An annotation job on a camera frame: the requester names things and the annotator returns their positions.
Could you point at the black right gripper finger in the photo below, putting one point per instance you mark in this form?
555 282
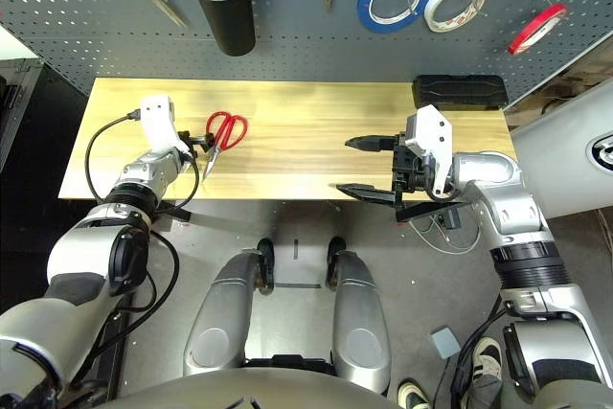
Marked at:
371 143
371 193

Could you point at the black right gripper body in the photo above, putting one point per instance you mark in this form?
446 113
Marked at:
409 172

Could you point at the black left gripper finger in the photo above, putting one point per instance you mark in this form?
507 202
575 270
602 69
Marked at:
210 143

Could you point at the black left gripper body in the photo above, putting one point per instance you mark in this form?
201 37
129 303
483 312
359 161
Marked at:
188 145

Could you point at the red tape roll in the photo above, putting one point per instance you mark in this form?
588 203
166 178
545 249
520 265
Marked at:
536 28

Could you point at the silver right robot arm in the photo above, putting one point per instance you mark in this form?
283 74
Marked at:
503 203

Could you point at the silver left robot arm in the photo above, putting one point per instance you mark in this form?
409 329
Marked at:
143 174

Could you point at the dark grey metal pegboard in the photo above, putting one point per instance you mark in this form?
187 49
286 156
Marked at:
297 54

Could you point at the black metal table leg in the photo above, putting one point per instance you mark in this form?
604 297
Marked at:
426 211
174 212

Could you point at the dark power adapter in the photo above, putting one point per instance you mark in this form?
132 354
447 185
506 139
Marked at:
451 218

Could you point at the black flat tool case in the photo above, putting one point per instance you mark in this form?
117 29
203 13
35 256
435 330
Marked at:
460 93

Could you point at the black plastic cup holder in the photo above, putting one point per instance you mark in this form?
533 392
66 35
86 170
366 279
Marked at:
230 21

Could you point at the silver robot right leg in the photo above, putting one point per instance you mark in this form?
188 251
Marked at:
359 323

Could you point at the silver robot leg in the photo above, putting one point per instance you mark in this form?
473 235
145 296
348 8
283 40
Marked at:
359 323
220 323

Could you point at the white tape roll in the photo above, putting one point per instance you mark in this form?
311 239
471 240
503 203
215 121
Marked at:
431 14

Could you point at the white rounded machine housing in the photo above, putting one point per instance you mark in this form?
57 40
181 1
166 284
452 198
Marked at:
560 155

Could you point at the grey foot pedal box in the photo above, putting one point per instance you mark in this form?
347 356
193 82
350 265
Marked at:
445 342

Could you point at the large black flight case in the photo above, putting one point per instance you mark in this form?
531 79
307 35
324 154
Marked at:
14 107

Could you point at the silver robot left leg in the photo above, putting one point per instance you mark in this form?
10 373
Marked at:
220 323

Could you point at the white black sneaker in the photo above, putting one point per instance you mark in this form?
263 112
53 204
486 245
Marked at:
414 394
486 356

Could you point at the dark trousered person leg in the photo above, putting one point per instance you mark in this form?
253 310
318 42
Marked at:
483 394

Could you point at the grey robot torso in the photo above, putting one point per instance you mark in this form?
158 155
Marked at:
239 390

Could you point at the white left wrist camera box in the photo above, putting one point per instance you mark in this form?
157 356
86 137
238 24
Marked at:
158 121

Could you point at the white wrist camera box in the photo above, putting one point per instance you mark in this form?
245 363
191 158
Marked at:
431 136
158 121

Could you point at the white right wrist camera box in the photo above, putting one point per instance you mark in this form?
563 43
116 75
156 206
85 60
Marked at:
431 136

